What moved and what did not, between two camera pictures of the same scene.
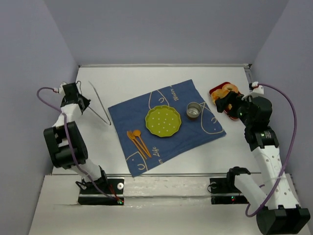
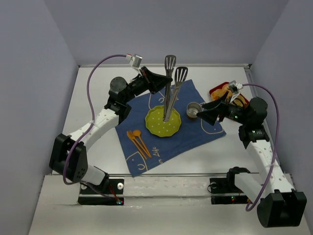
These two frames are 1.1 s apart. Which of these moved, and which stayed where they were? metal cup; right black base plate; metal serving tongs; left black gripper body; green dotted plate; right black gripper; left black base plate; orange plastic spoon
Moved: left black gripper body; metal serving tongs; right black gripper
Stayed: metal cup; left black base plate; green dotted plate; orange plastic spoon; right black base plate
